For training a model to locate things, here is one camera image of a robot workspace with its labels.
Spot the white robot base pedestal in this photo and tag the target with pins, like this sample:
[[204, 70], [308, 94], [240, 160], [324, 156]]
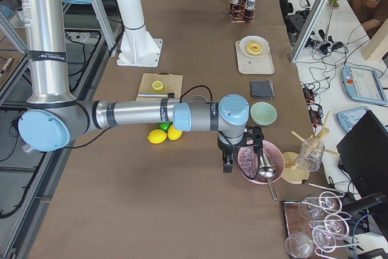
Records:
[[138, 47]]

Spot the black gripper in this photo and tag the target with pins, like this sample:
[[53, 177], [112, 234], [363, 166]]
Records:
[[227, 148]]

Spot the bamboo cutting board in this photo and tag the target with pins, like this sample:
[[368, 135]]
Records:
[[172, 84]]

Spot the copper wire bottle rack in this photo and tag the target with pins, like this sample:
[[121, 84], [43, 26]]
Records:
[[238, 15]]

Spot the yellow lemon near board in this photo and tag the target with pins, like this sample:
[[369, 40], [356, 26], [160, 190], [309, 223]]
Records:
[[157, 136]]

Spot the tea bottle white cap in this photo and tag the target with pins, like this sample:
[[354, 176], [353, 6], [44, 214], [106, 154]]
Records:
[[249, 9]]

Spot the wooden stand round base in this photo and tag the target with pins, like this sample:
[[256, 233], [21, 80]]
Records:
[[292, 172]]

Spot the half lemon slice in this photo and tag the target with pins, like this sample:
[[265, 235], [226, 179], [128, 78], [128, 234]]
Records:
[[157, 86]]

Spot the mint green bowl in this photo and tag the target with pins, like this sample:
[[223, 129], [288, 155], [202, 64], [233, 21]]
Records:
[[263, 113]]

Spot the black laptop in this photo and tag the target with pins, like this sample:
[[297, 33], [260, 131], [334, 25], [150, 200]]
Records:
[[363, 153]]

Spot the glass jar with sticks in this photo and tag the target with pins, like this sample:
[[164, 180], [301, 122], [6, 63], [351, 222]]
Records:
[[310, 156]]

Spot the aluminium frame post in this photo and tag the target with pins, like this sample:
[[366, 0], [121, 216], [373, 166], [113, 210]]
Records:
[[307, 29]]

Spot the black tray with glasses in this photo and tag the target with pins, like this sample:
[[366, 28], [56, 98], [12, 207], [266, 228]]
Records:
[[295, 223]]

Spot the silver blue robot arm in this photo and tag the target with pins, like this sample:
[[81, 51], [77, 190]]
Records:
[[55, 117]]

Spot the grey folded cloth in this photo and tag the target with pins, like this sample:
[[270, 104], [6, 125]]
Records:
[[262, 89]]

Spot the green lime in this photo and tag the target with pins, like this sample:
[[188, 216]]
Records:
[[165, 126]]

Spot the cocktail glass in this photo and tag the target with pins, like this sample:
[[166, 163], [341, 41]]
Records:
[[317, 207]]

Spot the steel jigger scoop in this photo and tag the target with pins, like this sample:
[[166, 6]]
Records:
[[267, 171]]

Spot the glazed donut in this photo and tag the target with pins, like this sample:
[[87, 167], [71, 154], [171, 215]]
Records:
[[254, 48]]

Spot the yellow lemon far one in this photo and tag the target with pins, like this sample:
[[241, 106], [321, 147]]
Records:
[[173, 134]]

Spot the steel muddler with black tip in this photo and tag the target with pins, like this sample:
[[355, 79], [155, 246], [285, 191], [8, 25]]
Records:
[[156, 95]]

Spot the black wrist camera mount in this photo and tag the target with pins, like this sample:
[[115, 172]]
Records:
[[253, 136]]

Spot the cream serving tray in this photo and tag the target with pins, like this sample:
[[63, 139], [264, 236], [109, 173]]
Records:
[[257, 66]]

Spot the white round plate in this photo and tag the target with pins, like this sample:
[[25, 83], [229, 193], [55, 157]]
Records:
[[247, 39]]

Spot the blue teach pendant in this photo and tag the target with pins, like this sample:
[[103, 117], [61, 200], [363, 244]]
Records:
[[363, 85], [348, 118]]

